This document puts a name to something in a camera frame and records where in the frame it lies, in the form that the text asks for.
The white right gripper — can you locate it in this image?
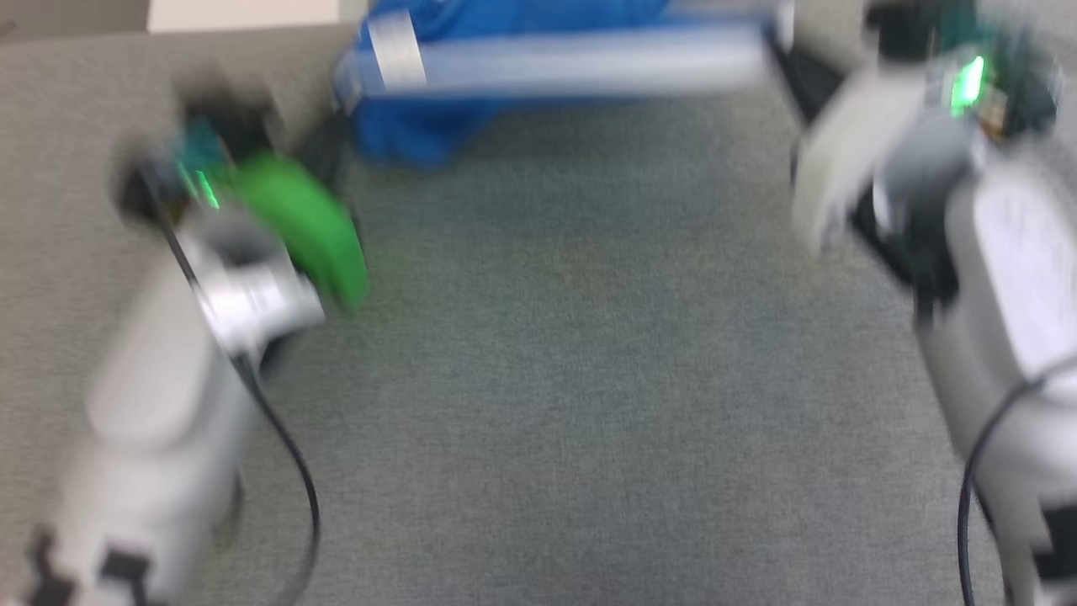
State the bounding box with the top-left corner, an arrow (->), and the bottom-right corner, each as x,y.
768,36 -> 1061,252

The grey fabric sofa seat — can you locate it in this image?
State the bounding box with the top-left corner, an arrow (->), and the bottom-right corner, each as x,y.
0,0 -> 1077,606

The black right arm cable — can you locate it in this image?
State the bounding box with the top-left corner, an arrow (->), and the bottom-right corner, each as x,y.
957,358 -> 1077,606

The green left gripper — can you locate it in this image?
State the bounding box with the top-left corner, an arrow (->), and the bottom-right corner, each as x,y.
116,112 -> 369,312

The white rectangular box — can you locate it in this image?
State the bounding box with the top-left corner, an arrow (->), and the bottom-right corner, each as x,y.
146,0 -> 344,35

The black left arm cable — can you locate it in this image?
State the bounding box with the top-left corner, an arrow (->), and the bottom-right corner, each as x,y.
156,215 -> 323,606

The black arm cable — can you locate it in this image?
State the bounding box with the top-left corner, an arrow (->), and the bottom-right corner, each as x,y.
156,215 -> 323,606
957,358 -> 1077,606

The blue garment with white trim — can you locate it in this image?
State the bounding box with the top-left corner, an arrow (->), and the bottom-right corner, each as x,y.
331,0 -> 797,171

